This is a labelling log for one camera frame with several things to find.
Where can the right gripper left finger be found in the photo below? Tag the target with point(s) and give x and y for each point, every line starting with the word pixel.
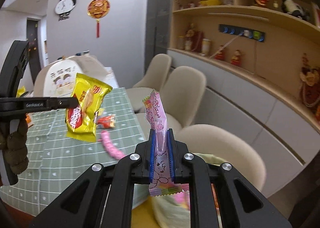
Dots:
pixel 101 196

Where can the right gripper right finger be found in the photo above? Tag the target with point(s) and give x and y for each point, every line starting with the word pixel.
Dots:
pixel 220 194

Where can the pink caterpillar toy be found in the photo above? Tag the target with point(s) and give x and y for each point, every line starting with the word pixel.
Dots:
pixel 110 148

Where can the pink snack wrapper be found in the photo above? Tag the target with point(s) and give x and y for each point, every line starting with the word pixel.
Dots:
pixel 161 167

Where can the yellow snack bag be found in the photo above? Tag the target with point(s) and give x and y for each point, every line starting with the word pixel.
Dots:
pixel 81 120

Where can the red foil snack bag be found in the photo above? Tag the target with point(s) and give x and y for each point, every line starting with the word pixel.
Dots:
pixel 107 122

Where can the yellow trash bag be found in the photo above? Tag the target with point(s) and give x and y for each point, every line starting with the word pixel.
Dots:
pixel 171 210

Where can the left gloved hand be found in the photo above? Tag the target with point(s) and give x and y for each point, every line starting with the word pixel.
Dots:
pixel 14 148

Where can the white food cover tent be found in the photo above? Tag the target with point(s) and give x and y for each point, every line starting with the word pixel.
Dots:
pixel 58 78

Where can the near beige chair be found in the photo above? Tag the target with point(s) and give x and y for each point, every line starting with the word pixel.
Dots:
pixel 212 140

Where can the beige chair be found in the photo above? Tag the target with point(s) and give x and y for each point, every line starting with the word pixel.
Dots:
pixel 154 79
pixel 181 96
pixel 212 140

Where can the green checked tablecloth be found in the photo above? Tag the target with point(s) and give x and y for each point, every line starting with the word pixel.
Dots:
pixel 55 160

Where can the grey cabinet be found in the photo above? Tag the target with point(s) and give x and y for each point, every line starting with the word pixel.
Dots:
pixel 285 141

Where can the middle beige chair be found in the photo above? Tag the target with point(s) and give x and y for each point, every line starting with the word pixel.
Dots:
pixel 181 96

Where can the far beige chair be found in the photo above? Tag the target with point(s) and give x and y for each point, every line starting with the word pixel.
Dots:
pixel 154 79

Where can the red chinese knot ornament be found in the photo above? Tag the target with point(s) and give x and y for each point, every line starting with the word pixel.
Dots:
pixel 97 9

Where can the red figurine right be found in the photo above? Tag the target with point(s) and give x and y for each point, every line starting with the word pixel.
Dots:
pixel 236 58

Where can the red figurine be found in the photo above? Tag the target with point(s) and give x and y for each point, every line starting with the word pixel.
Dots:
pixel 236 58
pixel 220 54

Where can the red figurine left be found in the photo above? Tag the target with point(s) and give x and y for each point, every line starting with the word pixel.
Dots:
pixel 220 54

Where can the paper cup on shelf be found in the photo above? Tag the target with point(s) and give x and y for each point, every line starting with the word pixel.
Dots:
pixel 205 48

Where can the red gift bag doll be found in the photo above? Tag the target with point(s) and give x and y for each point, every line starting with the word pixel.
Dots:
pixel 193 39

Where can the black power strip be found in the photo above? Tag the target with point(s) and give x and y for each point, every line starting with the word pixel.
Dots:
pixel 243 32

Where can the wine bottle on shelf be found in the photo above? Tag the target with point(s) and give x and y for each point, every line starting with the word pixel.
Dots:
pixel 294 9

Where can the panda wall clock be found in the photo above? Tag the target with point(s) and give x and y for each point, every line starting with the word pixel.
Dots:
pixel 64 8

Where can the wooden wall shelf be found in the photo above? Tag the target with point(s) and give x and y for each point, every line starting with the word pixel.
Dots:
pixel 262 45

